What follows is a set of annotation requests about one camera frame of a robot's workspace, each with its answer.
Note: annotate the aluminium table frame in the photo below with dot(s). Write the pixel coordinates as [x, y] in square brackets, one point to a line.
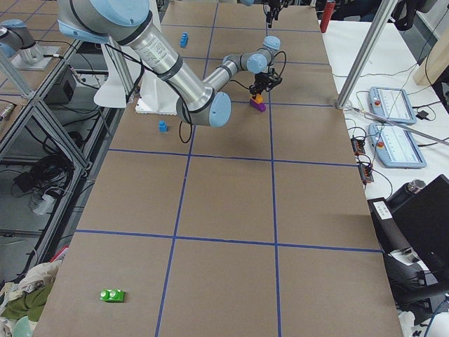
[50, 154]

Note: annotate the blue double block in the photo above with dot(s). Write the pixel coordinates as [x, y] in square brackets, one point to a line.
[184, 39]

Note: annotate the orange terminal box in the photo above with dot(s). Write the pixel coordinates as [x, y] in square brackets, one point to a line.
[358, 146]
[365, 173]

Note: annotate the lower orange terminal box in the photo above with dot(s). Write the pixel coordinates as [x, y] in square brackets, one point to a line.
[365, 173]

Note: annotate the small blue block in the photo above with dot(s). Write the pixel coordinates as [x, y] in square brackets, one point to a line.
[163, 127]

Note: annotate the grey box under table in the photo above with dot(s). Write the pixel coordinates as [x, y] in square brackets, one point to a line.
[62, 90]

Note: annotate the aluminium frame pole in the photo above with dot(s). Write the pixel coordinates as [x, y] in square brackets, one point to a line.
[375, 30]

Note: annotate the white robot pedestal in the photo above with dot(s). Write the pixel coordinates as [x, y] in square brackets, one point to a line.
[127, 80]

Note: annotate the purple trapezoid block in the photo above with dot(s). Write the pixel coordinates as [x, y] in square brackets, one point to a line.
[261, 107]

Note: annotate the black monitor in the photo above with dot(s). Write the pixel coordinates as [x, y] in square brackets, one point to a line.
[423, 221]

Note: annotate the upper orange terminal box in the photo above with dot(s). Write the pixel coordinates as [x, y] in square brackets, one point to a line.
[358, 146]

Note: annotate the black equipment stand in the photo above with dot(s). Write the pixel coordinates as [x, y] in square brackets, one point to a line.
[413, 285]

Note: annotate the teach pendant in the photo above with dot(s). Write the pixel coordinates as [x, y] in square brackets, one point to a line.
[392, 104]
[395, 147]

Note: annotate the red bottle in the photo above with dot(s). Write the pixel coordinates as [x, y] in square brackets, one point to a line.
[326, 15]

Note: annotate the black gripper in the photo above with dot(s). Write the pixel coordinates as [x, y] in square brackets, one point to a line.
[259, 81]

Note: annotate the brown paper mat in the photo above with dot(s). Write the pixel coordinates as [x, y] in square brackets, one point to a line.
[258, 228]

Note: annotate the crumpled cloth pile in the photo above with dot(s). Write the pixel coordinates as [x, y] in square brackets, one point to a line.
[28, 297]

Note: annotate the upper teach pendant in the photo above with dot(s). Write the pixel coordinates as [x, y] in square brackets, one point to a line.
[392, 104]

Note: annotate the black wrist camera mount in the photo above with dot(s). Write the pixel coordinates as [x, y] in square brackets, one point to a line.
[273, 79]

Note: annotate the lower teach pendant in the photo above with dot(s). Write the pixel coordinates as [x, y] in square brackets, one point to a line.
[395, 147]

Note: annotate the small black adapter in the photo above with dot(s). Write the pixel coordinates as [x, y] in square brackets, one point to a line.
[422, 115]

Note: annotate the green double block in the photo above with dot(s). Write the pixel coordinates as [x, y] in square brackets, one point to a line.
[112, 295]

